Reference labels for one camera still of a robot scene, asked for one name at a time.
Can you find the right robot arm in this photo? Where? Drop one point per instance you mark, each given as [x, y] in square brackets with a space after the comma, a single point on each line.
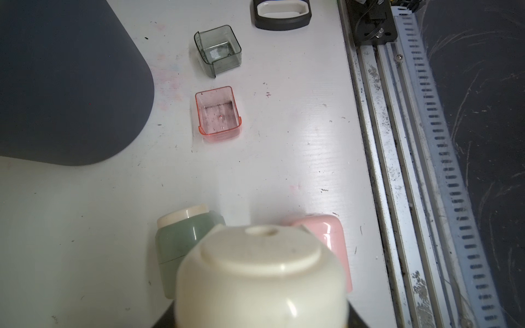
[372, 21]

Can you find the grey trash bin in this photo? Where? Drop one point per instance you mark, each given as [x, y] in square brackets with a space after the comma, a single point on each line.
[75, 89]

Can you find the yellow sharpener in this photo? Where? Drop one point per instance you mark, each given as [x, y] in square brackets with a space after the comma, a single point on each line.
[261, 276]

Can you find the green pencil sharpener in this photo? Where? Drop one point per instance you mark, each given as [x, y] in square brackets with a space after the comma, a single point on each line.
[177, 234]

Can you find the clear green-sharpener tray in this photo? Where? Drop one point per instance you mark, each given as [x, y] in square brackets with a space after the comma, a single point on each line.
[219, 50]

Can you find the pink shavings tray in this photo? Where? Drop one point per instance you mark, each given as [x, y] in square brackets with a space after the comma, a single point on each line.
[218, 115]

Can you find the pink sharpener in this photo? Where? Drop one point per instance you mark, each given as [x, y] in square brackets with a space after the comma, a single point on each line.
[329, 230]

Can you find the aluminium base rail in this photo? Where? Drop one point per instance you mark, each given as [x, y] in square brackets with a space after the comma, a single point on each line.
[438, 272]

